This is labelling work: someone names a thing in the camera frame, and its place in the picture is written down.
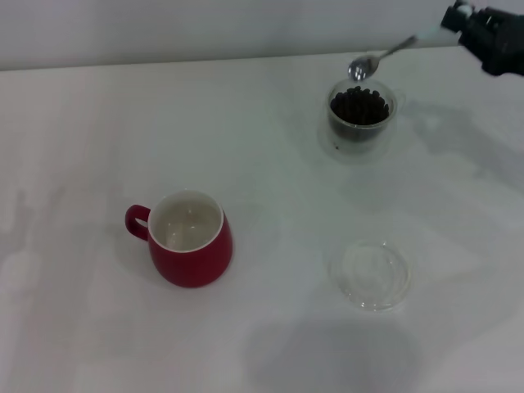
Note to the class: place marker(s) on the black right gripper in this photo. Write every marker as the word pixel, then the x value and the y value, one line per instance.
pixel 501 45

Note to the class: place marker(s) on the pile of coffee beans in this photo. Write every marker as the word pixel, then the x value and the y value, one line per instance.
pixel 360 108

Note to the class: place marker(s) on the double-wall glass cup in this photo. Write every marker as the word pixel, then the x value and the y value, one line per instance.
pixel 348 152

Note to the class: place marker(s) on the red ceramic mug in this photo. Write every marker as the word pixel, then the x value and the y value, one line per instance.
pixel 192 266

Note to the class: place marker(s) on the clear glass saucer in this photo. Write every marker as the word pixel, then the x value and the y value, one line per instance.
pixel 380 299

